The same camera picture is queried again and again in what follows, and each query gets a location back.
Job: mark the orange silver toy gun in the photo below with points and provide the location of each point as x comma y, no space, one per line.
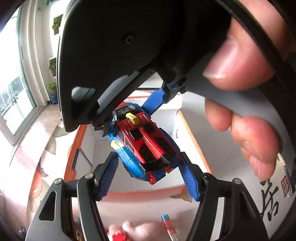
170,229

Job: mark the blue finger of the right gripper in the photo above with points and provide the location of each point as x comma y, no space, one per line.
154,101

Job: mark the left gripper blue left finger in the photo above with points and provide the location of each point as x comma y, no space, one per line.
104,174

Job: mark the orange cardboard box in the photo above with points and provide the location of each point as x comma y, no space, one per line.
147,151

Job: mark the red blue toy car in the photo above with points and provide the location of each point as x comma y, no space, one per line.
147,152

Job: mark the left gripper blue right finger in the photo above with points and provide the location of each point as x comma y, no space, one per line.
192,176

